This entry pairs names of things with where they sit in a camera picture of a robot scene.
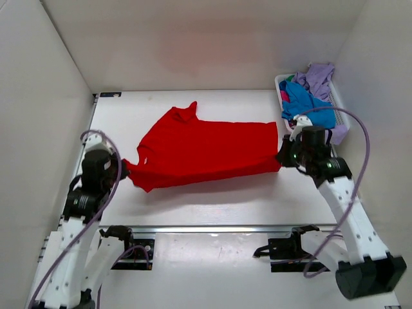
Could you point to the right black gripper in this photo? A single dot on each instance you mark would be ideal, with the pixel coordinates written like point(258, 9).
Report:
point(282, 156)

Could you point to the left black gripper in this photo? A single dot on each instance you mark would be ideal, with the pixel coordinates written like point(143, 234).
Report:
point(123, 171)

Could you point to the red t shirt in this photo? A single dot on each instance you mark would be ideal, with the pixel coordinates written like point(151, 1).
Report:
point(180, 149)

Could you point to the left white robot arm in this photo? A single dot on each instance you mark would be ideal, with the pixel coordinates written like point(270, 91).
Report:
point(86, 253)

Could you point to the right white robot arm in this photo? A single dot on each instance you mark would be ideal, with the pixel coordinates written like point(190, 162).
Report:
point(363, 265)

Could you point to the blue t shirt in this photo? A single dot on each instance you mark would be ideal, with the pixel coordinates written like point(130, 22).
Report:
point(300, 101)

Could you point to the pink garment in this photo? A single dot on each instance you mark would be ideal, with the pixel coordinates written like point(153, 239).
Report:
point(284, 96)

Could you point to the white plastic basket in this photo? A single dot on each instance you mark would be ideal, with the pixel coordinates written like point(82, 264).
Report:
point(334, 99)

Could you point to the lavender t shirt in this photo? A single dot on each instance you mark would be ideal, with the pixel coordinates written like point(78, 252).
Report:
point(316, 81)

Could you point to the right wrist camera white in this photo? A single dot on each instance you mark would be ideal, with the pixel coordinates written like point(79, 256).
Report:
point(301, 121)

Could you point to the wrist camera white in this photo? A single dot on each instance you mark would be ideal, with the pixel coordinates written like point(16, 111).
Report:
point(95, 141)
point(301, 121)

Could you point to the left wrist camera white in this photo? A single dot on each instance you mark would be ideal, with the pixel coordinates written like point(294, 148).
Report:
point(95, 141)

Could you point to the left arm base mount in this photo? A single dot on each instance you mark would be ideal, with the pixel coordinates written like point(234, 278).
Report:
point(138, 252)

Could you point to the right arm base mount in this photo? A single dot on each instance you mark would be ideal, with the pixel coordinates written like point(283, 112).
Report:
point(286, 253)

